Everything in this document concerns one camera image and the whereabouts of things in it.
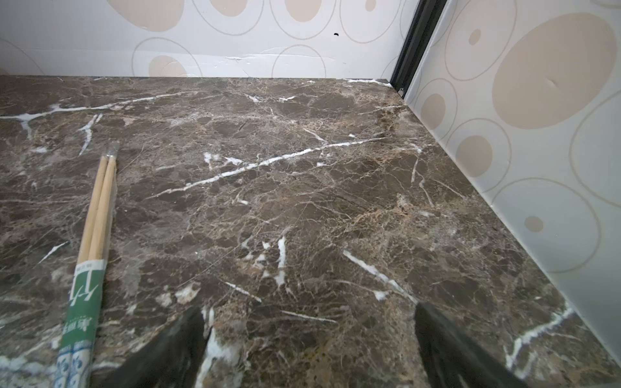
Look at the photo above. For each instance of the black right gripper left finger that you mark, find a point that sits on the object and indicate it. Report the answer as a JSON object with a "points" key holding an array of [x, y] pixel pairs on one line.
{"points": [[171, 359]]}

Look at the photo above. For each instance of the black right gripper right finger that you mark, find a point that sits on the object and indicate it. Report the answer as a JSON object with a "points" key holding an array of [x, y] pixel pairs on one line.
{"points": [[451, 358]]}

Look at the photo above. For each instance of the green clear chopstick wrapper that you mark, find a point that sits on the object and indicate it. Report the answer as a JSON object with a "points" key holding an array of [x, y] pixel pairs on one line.
{"points": [[74, 362]]}

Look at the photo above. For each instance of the wooden disposable chopsticks pair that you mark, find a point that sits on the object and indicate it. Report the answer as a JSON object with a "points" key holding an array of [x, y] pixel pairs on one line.
{"points": [[94, 233]]}

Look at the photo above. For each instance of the black corner frame post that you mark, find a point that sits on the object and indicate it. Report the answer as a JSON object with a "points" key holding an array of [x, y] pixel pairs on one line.
{"points": [[417, 40]]}

